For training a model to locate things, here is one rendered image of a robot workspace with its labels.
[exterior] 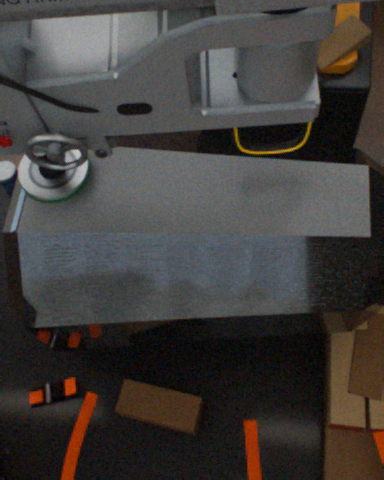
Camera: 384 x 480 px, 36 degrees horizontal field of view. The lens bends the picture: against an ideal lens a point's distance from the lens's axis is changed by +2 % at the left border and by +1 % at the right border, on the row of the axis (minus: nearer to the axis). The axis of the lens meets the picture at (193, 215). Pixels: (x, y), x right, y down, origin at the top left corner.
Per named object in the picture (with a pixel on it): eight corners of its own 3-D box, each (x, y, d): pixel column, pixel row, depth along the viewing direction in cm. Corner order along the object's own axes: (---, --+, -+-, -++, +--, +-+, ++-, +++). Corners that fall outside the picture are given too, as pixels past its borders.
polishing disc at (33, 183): (73, 207, 175) (72, 205, 174) (8, 191, 180) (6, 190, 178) (98, 147, 184) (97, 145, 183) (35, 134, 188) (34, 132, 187)
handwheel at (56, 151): (96, 138, 154) (80, 103, 141) (94, 171, 150) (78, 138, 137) (39, 142, 155) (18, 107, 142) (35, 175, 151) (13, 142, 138)
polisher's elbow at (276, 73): (239, 40, 149) (237, -25, 131) (317, 43, 146) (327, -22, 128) (229, 103, 141) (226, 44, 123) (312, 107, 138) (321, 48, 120)
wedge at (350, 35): (350, 24, 205) (352, 13, 200) (369, 42, 201) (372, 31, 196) (302, 52, 201) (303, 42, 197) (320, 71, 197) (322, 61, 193)
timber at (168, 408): (121, 416, 229) (114, 411, 218) (130, 384, 234) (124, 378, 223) (196, 435, 223) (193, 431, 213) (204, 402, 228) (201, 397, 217)
